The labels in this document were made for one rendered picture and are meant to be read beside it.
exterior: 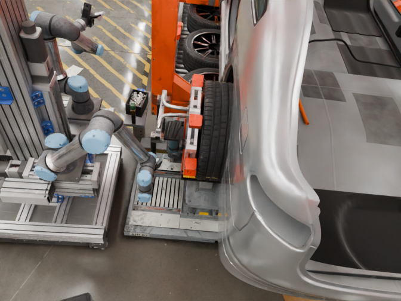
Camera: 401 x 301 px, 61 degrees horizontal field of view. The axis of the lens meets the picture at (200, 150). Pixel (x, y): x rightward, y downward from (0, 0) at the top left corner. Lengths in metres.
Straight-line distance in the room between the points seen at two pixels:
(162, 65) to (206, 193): 1.04
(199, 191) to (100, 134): 1.32
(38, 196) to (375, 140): 2.08
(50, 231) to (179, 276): 0.97
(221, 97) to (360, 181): 0.98
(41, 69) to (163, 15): 0.82
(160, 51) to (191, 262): 1.55
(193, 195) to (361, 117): 1.33
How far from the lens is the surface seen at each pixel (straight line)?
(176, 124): 2.02
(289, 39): 1.48
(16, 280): 2.80
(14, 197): 2.23
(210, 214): 2.71
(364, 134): 2.39
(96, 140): 1.57
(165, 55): 2.44
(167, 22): 2.30
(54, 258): 2.79
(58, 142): 1.97
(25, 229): 2.69
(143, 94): 2.92
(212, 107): 1.98
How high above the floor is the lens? 2.49
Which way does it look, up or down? 50 degrees down
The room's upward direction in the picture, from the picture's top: 10 degrees clockwise
